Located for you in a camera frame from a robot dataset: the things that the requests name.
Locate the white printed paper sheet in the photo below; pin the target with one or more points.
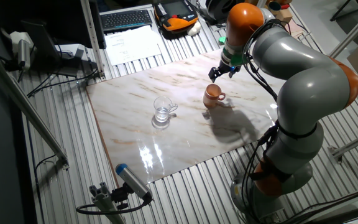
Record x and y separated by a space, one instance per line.
132 45

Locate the orange ceramic mug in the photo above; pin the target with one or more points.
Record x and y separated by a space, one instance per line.
211 96

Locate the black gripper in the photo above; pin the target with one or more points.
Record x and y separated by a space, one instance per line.
227 67

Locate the marble pattern board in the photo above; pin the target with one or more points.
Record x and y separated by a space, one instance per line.
135 130

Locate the aluminium profile camera mount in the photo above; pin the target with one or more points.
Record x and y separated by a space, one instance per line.
104 202

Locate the white rounded object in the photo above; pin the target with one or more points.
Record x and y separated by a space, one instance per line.
194 28

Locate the clear glass mug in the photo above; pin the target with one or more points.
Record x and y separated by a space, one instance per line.
162 109

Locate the aluminium profile post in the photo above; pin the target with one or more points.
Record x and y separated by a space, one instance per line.
91 37

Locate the short aluminium frame beam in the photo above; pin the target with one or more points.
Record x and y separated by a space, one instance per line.
356 143

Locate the silver camera with blue cap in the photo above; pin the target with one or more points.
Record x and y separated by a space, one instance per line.
132 180

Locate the pink cloth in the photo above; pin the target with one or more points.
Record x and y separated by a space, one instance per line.
294 29

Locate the black round spool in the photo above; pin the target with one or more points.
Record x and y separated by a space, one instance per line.
217 11

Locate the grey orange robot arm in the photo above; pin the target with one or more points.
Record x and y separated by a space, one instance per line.
306 84

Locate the teal wooden cylinder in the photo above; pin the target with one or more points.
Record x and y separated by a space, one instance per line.
274 5

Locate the small green object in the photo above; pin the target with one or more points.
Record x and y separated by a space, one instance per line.
222 40

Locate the silver white camera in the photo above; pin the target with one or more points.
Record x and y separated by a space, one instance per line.
23 54

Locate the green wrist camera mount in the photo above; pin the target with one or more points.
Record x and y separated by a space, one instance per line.
230 57

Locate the orange black teach pendant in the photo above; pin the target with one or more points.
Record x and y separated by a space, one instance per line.
176 17

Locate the slim aluminium post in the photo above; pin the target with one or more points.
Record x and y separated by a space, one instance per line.
261 3

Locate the long aluminium profile beam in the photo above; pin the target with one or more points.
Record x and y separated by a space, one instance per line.
26 105

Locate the slanted aluminium frame beam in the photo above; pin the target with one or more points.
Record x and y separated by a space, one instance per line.
353 32

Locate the black keyboard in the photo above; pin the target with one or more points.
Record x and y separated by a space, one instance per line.
126 19

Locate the black monitor stand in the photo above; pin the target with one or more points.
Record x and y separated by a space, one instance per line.
42 40

